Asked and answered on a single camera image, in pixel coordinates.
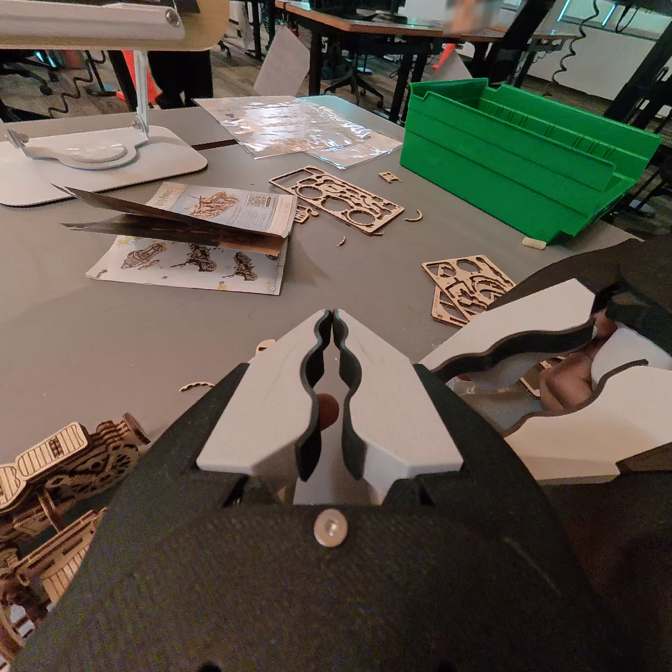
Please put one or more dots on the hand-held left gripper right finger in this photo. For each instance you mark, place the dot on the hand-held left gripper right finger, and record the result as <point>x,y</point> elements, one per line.
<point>404,420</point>

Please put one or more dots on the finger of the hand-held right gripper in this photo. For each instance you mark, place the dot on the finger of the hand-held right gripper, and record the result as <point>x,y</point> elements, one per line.
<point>603,425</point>
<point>525,320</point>

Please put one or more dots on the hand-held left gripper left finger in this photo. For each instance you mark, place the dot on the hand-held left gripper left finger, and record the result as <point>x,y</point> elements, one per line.
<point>262,420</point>

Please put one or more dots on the wooden motorcycle sidecar model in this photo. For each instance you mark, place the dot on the wooden motorcycle sidecar model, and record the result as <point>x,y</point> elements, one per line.
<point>52,456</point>

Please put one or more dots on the grey desk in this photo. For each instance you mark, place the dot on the grey desk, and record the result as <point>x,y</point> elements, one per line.
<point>157,336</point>

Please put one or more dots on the white desk lamp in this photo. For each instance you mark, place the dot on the white desk lamp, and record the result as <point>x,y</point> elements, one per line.
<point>157,152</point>

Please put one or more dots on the person's right hand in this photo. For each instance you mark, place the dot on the person's right hand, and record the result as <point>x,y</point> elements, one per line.
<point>567,383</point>

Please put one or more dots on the curved toothed wooden piece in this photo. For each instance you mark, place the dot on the curved toothed wooden piece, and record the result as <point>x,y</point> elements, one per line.
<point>197,386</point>

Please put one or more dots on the round slotted wooden piece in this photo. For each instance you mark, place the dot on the round slotted wooden piece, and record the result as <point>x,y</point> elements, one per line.
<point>265,345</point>

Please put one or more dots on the small white block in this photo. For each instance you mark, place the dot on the small white block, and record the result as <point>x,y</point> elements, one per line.
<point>533,242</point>

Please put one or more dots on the crumpled clear plastic bag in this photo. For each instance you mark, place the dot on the crumpled clear plastic bag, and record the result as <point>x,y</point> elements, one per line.
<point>488,404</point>

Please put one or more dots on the small curved wooden piece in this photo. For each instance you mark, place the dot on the small curved wooden piece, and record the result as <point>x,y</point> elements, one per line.
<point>414,219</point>

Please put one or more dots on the person's dark brown clothing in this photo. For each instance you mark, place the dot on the person's dark brown clothing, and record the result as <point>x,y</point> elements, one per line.
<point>630,577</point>

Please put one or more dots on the green plastic bin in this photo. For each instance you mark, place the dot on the green plastic bin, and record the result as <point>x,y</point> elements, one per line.
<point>472,173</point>

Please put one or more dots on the illustrated instruction sheet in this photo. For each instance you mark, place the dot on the illustrated instruction sheet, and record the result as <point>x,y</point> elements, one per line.
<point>173,281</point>

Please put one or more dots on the wooden sheet with round holes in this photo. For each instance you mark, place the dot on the wooden sheet with round holes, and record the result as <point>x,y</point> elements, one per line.
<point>392,211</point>

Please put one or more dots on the small slotted wooden piece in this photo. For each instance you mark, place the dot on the small slotted wooden piece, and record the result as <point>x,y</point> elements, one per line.
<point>389,177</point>

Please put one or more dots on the instruction booklet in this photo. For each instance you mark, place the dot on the instruction booklet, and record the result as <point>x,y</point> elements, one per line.
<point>236,210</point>

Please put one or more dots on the white paper sheet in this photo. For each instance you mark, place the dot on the white paper sheet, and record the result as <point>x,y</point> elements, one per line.
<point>281,63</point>
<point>456,71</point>

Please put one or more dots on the orange traffic cone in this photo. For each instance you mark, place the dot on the orange traffic cone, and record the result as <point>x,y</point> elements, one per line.
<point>149,84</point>
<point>446,52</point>

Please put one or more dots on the large clear plastic sleeve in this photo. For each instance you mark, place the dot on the large clear plastic sleeve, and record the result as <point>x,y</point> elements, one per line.
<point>273,126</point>

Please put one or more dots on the black office chair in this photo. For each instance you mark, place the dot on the black office chair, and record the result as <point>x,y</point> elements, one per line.
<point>21,68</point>
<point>353,78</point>

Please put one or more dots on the brown office table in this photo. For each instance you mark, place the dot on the brown office table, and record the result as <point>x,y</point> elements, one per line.
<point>367,21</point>

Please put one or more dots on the light wooden panel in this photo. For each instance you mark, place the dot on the light wooden panel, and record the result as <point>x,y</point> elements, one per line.
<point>210,26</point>

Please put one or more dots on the black metal frame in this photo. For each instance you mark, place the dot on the black metal frame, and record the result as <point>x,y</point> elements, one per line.
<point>645,78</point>
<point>517,47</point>

